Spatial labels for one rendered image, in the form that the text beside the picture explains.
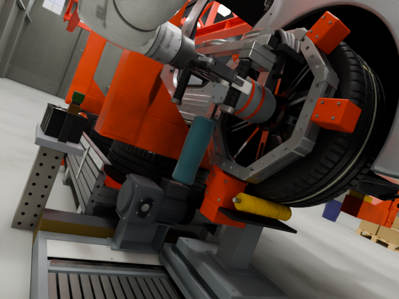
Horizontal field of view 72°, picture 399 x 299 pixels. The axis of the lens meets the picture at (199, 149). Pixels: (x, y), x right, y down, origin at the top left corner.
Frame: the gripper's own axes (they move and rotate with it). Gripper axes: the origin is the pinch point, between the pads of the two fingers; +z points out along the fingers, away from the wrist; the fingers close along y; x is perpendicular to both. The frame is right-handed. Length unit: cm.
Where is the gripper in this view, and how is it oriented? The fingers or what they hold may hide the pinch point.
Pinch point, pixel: (236, 84)
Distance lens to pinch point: 78.2
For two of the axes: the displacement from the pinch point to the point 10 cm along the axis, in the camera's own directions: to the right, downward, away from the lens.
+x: 3.6, -9.3, -0.3
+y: 4.9, 2.1, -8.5
